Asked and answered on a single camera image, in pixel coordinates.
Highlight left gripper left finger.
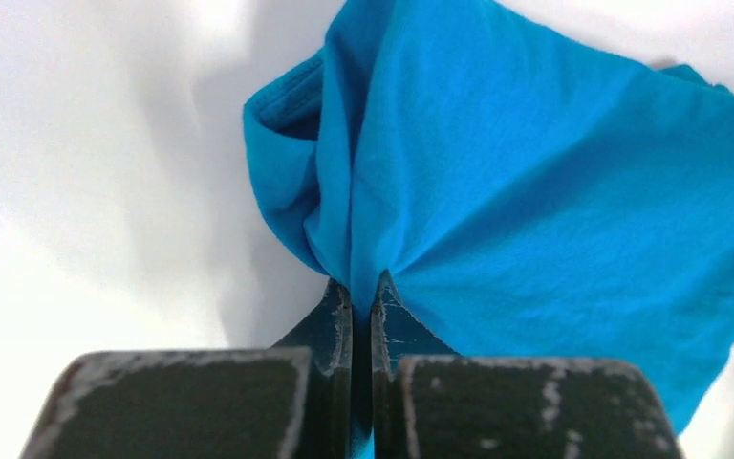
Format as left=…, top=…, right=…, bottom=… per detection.
left=22, top=282, right=353, bottom=458

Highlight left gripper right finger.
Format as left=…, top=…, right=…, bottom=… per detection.
left=370, top=274, right=682, bottom=459

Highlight blue t shirt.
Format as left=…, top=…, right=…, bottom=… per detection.
left=243, top=1, right=734, bottom=429

